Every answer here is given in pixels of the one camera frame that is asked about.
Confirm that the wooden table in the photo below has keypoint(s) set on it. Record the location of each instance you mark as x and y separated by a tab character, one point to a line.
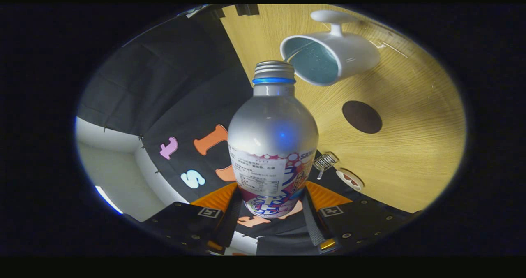
411	146

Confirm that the metal spoon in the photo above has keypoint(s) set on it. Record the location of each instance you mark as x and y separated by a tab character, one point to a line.
319	175

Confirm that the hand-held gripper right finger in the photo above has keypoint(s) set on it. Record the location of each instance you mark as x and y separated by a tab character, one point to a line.
313	224

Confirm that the silver juice bottle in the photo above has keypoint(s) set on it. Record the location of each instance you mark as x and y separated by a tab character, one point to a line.
271	126

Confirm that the red meat pieces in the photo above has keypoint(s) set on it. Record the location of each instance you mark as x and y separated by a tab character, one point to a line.
350	179

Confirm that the black table clamp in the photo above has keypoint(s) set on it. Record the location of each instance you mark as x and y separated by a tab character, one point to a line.
246	10

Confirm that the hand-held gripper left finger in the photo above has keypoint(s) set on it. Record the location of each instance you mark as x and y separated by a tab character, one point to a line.
231	224

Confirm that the white oval plate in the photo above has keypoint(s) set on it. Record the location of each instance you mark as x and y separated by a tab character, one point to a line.
360	180

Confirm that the white cup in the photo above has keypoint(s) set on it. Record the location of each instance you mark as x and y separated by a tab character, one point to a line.
355	56

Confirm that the dark brown round coaster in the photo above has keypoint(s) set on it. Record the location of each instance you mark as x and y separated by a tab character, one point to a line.
362	117

